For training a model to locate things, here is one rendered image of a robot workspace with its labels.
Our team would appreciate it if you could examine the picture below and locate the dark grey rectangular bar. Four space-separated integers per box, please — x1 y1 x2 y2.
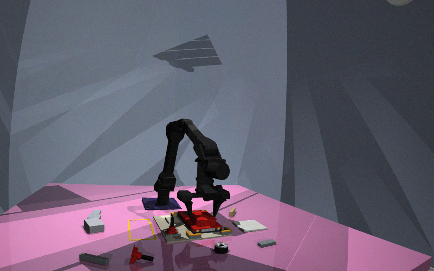
79 253 109 265

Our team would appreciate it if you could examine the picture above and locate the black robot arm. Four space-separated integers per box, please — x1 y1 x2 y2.
154 119 230 205

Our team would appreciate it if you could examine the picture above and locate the white square sheet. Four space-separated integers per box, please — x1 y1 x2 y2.
232 220 267 232

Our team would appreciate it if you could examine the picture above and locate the white toy wheel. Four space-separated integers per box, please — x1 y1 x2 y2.
214 242 228 254

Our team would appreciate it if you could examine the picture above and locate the beige rectangular block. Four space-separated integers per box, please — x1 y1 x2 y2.
229 207 236 218

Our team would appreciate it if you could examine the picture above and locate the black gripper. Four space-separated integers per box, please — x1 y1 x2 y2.
177 176 230 219

